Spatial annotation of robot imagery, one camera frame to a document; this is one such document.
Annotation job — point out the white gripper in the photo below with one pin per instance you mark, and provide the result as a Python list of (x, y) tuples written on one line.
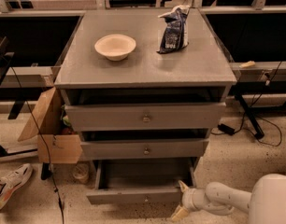
[(189, 200)]

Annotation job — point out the grey bottom drawer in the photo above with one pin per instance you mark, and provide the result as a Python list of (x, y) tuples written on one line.
[(141, 180)]

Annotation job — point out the grey drawer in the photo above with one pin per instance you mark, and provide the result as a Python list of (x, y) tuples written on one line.
[(141, 180), (86, 118), (144, 149)]

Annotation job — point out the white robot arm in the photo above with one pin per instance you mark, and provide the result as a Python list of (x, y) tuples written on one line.
[(266, 204)]

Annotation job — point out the grey middle drawer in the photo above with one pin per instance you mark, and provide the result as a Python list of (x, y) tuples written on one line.
[(144, 149)]

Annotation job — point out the grey top drawer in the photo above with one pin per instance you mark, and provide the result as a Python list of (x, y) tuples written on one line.
[(86, 118)]

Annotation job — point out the grey drawer cabinet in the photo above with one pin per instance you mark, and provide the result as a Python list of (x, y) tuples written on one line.
[(198, 73)]

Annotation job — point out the black table leg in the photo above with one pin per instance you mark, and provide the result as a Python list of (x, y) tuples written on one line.
[(259, 134)]

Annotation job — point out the plastic cup on floor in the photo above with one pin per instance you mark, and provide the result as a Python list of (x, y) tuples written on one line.
[(81, 173)]

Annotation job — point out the small yellow sponge piece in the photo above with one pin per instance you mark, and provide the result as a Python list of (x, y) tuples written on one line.
[(247, 64)]

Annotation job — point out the brown cardboard box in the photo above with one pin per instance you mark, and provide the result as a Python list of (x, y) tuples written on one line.
[(53, 145)]

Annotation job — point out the blue white chip bag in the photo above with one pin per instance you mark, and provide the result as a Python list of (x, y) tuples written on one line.
[(175, 35)]

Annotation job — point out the white sneaker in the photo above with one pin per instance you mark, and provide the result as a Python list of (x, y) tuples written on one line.
[(13, 181)]

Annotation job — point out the black power adapter with cable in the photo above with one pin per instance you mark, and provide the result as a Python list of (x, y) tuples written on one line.
[(274, 140)]

